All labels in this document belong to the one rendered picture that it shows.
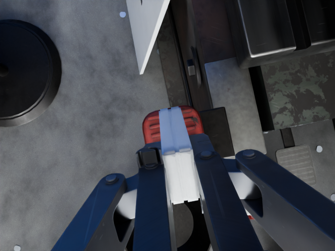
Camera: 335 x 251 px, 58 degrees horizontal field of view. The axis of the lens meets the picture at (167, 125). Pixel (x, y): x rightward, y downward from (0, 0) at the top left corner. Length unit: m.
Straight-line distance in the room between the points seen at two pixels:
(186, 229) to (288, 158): 0.42
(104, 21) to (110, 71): 0.19
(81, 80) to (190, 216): 0.61
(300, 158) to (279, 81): 0.55
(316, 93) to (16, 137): 1.00
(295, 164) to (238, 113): 0.56
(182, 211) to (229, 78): 0.72
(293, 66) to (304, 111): 0.06
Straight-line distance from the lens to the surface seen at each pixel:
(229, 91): 0.43
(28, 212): 1.20
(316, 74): 0.46
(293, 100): 0.45
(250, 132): 0.43
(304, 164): 0.97
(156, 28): 0.72
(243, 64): 0.41
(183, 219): 1.09
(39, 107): 1.14
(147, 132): 0.30
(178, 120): 0.18
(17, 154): 1.20
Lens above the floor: 1.06
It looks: 86 degrees down
